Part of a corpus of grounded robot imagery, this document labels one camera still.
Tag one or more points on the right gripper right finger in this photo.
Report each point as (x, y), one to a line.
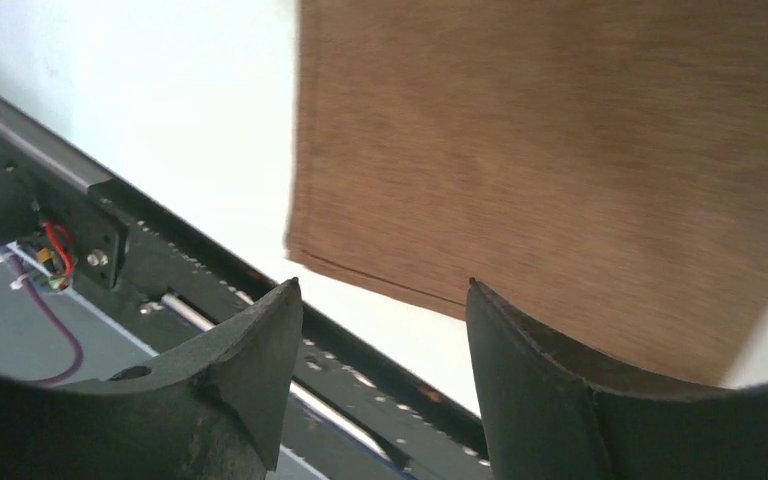
(555, 408)

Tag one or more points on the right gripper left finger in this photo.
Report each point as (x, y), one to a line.
(210, 408)

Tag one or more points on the brown cloth napkin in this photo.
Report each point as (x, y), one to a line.
(603, 164)

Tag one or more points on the aluminium frame rail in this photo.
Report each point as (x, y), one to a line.
(48, 150)

